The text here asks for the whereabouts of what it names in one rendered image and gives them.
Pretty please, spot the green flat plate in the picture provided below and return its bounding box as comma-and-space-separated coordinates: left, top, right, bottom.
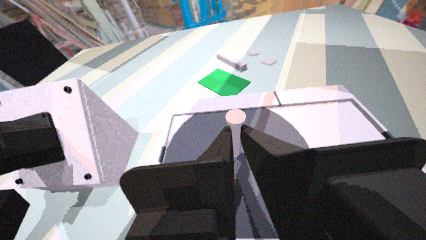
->
197, 68, 251, 96

